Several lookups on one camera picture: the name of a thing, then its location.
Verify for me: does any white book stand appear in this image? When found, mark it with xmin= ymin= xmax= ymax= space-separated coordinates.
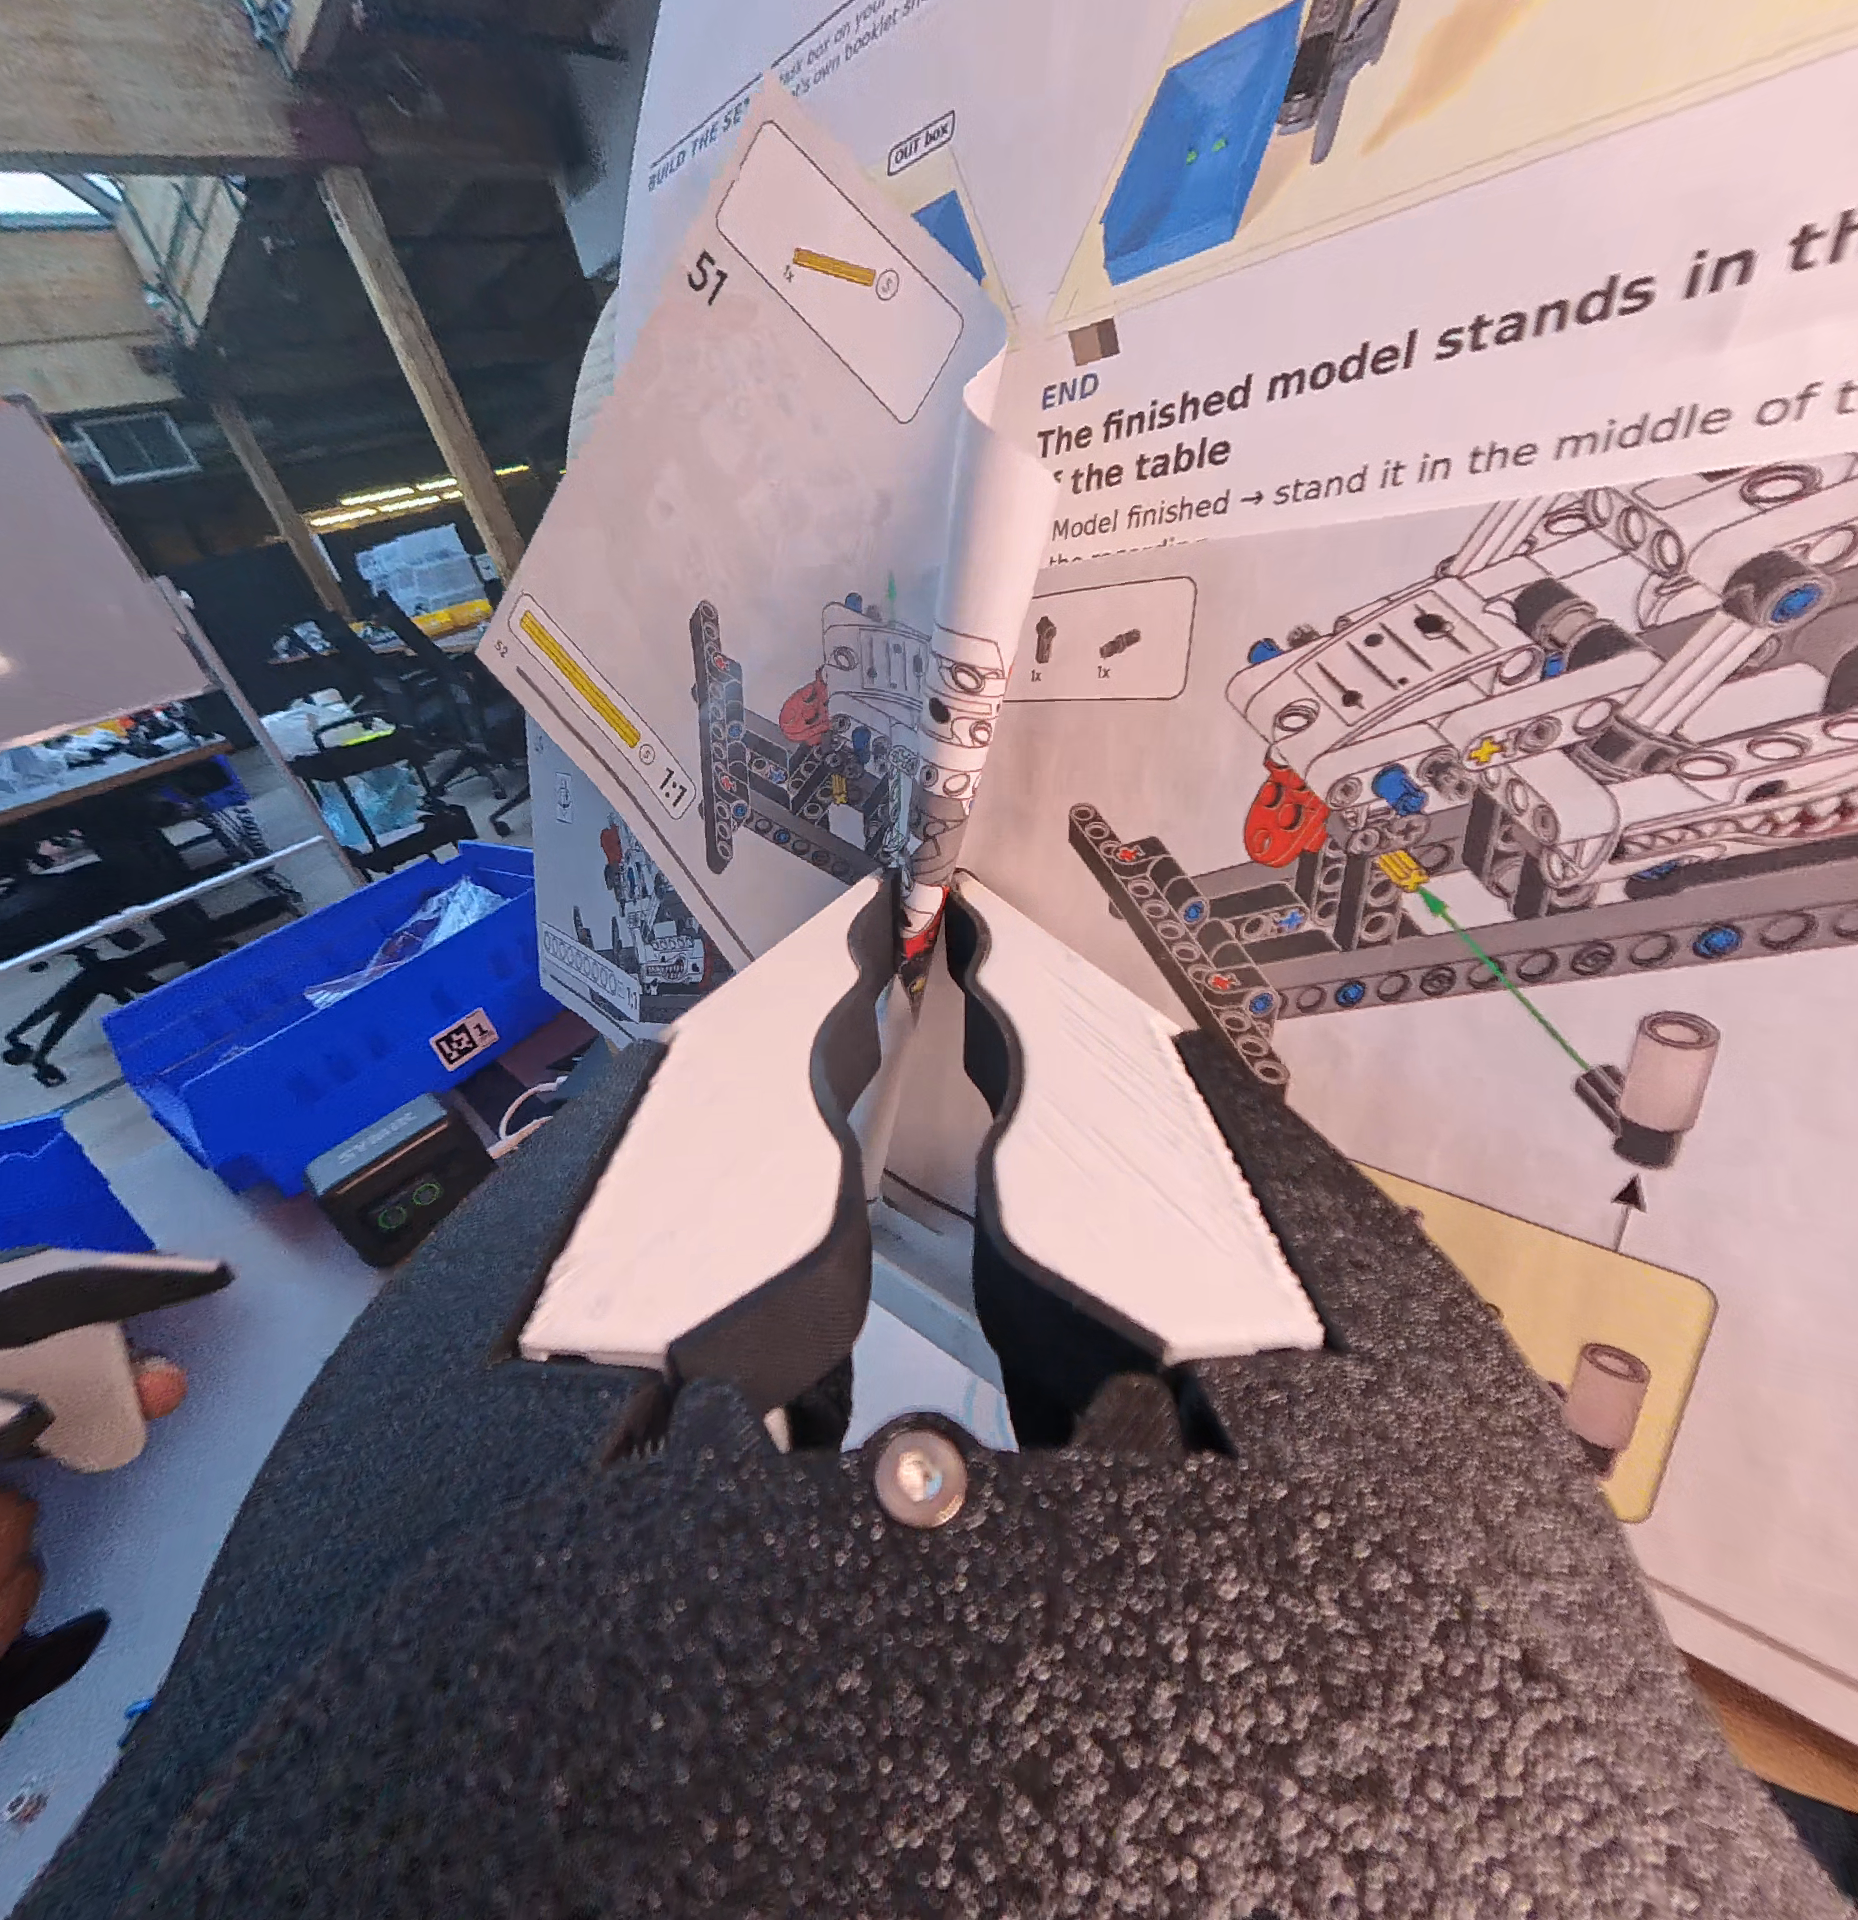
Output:
xmin=845 ymin=1036 xmax=1858 ymax=1826

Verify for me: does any printed task sheet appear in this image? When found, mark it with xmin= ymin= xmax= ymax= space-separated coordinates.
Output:
xmin=621 ymin=0 xmax=1858 ymax=579

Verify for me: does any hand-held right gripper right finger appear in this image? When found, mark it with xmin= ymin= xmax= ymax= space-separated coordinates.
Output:
xmin=947 ymin=874 xmax=1326 ymax=1412

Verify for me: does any pale partition panel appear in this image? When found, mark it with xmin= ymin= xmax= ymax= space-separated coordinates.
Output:
xmin=0 ymin=396 xmax=218 ymax=762

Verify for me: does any black power bank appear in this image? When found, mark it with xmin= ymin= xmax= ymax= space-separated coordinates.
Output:
xmin=303 ymin=1093 xmax=495 ymax=1269

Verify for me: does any blue plastic bin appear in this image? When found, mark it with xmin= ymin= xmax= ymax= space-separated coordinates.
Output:
xmin=0 ymin=1113 xmax=157 ymax=1264
xmin=103 ymin=841 xmax=564 ymax=1194

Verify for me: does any clear plastic bag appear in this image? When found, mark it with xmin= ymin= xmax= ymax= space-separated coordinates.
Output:
xmin=303 ymin=874 xmax=512 ymax=1012

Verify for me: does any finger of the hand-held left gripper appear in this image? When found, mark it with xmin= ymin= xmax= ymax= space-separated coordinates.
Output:
xmin=0 ymin=1250 xmax=237 ymax=1356

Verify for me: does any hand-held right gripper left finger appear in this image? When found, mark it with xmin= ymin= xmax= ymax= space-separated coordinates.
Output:
xmin=517 ymin=874 xmax=894 ymax=1448

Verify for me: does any building instruction booklet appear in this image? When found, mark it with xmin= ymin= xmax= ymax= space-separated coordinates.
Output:
xmin=480 ymin=83 xmax=1858 ymax=1727

